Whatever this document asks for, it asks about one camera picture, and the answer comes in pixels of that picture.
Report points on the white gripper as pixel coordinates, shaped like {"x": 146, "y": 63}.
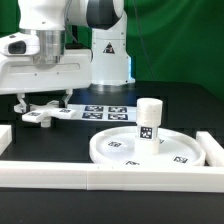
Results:
{"x": 18, "y": 74}

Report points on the white cross-shaped table base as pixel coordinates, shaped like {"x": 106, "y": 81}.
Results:
{"x": 43, "y": 114}

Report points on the white round table top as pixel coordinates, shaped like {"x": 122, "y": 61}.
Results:
{"x": 131, "y": 145}

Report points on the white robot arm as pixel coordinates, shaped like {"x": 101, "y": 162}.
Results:
{"x": 64, "y": 45}

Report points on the white marker sheet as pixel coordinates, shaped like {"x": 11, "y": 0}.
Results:
{"x": 103, "y": 113}

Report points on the white left fence bar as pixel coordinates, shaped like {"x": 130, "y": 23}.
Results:
{"x": 5, "y": 137}

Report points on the white fence bar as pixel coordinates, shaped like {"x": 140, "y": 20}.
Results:
{"x": 51, "y": 175}
{"x": 5, "y": 137}
{"x": 213, "y": 150}

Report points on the white front fence bar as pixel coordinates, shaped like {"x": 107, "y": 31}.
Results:
{"x": 51, "y": 175}

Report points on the white right fence bar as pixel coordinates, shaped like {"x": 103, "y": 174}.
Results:
{"x": 213, "y": 150}

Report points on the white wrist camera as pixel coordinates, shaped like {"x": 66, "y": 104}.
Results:
{"x": 19, "y": 44}

